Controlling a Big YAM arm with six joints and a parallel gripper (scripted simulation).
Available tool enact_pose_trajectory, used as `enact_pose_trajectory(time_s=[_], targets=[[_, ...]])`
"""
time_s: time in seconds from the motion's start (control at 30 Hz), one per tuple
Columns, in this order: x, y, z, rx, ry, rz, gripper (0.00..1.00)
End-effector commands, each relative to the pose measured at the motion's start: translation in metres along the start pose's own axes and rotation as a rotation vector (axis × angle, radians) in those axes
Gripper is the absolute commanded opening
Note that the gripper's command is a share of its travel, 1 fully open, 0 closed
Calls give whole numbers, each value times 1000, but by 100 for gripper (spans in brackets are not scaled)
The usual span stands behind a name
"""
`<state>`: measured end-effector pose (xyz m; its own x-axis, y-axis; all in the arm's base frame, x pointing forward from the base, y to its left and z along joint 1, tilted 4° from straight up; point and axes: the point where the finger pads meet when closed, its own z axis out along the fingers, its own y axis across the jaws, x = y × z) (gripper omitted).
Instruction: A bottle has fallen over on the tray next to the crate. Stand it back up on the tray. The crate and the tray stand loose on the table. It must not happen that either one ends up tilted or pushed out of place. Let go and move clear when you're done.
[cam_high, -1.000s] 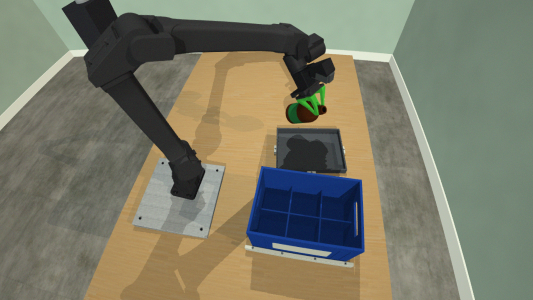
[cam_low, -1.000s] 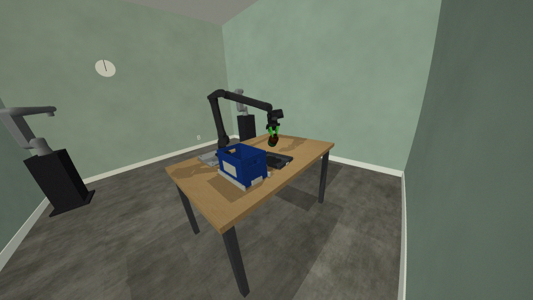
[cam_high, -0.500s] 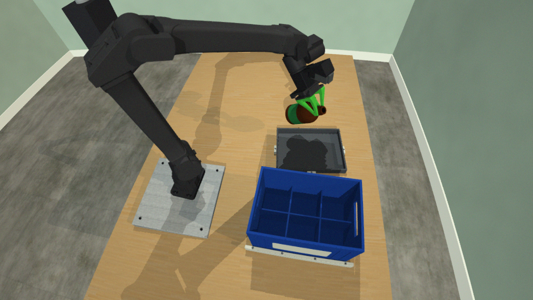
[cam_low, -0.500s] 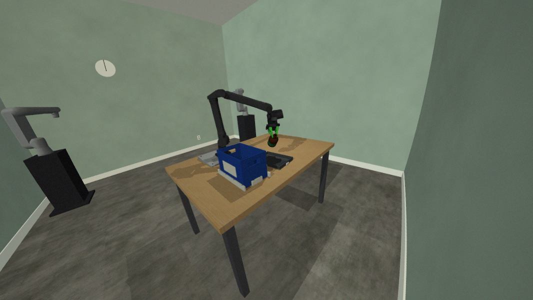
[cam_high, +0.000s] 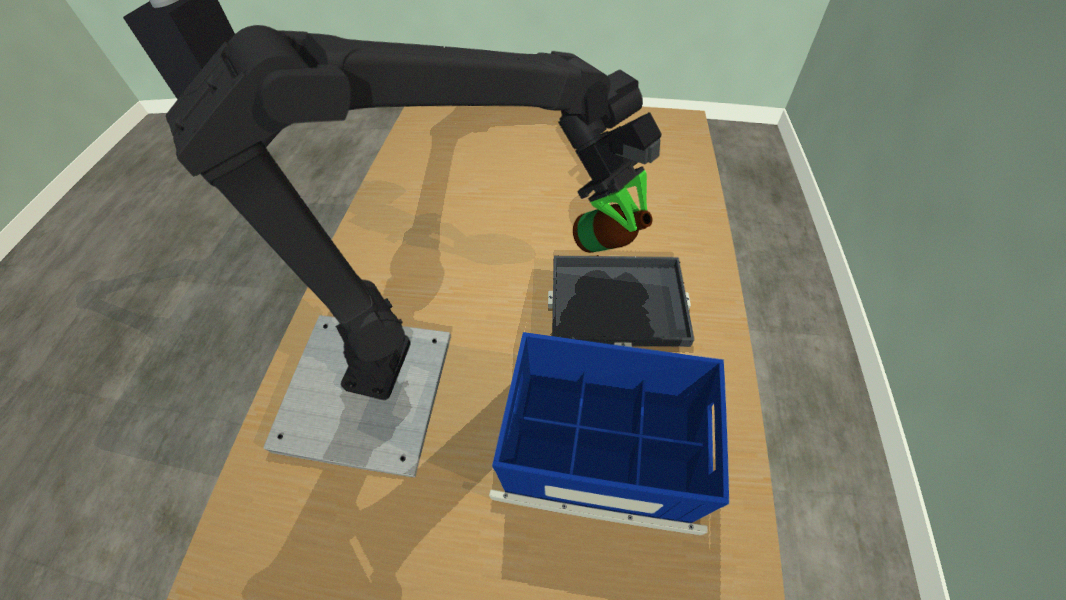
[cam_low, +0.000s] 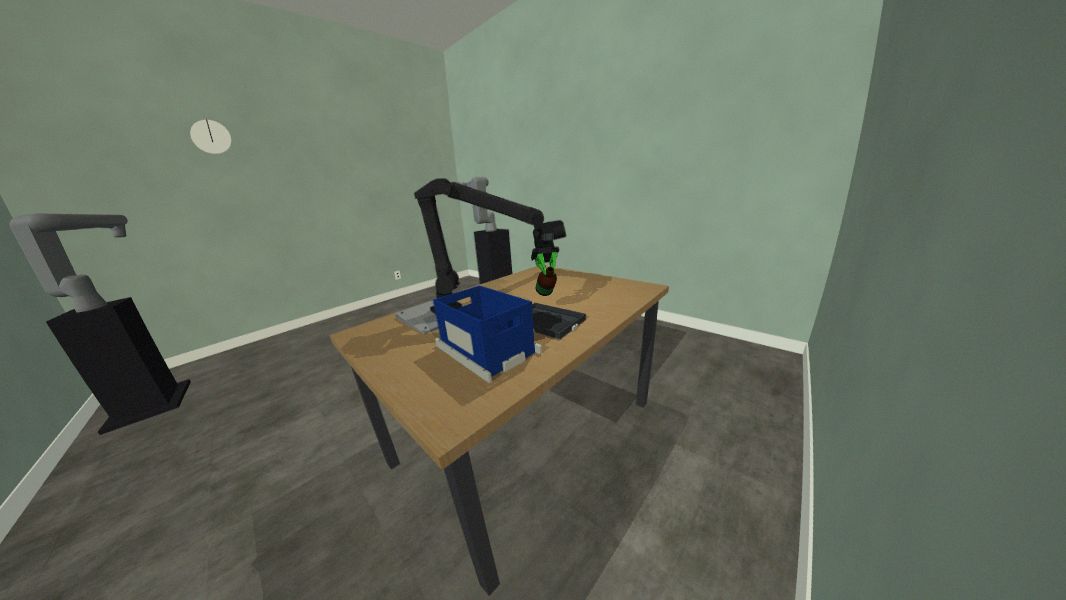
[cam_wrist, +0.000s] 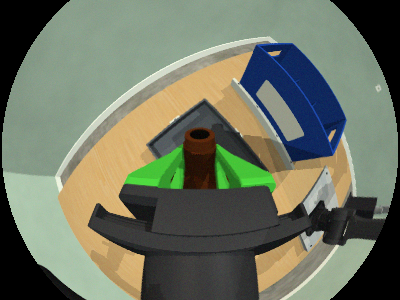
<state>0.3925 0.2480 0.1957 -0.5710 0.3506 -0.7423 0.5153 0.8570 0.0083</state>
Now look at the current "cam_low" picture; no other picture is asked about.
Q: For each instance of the brown bottle with green label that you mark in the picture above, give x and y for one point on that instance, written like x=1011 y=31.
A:
x=546 y=284

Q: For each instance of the blue divided crate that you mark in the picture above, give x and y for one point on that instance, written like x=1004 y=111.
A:
x=485 y=334

